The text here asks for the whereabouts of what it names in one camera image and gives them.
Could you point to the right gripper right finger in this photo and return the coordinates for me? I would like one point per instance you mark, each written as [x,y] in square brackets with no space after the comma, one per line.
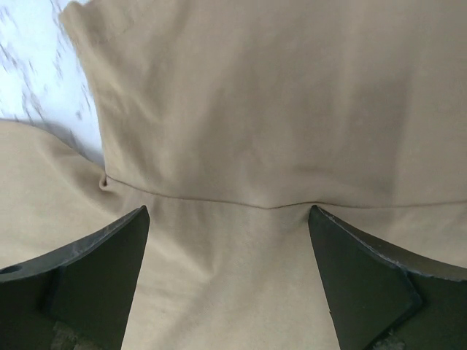
[381,296]

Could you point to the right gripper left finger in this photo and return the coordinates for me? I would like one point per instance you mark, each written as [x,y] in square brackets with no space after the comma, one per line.
[78,296]

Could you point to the beige t shirt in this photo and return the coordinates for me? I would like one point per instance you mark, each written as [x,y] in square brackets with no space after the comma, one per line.
[228,120]

